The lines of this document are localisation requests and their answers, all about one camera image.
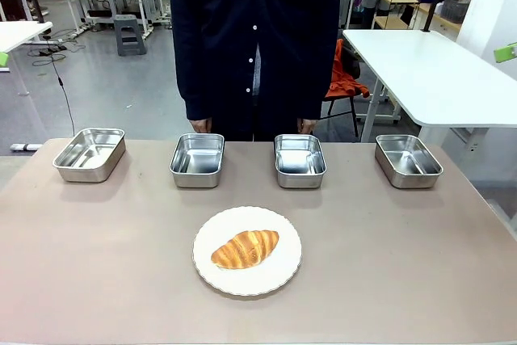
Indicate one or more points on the person's left hand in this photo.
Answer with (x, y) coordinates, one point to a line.
(307, 125)

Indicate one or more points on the golden brown croissant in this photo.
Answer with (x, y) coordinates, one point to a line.
(244, 250)

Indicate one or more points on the chair with orange cloth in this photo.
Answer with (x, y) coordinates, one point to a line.
(343, 78)

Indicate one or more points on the rectangular stainless steel container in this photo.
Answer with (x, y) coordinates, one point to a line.
(198, 161)
(408, 161)
(92, 155)
(299, 161)

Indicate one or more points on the person in navy cardigan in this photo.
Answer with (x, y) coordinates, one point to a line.
(226, 38)

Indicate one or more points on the grey plastic basket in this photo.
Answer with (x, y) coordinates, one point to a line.
(455, 7)

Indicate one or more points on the large white desk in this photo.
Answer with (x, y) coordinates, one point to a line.
(428, 74)

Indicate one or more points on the white scalloped plate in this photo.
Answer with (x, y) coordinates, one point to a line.
(214, 280)

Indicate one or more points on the person's right hand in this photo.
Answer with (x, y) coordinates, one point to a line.
(201, 125)

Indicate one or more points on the grey plastic step stool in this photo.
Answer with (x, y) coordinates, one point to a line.
(130, 36)

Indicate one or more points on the small white side table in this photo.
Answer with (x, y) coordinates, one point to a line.
(20, 34)

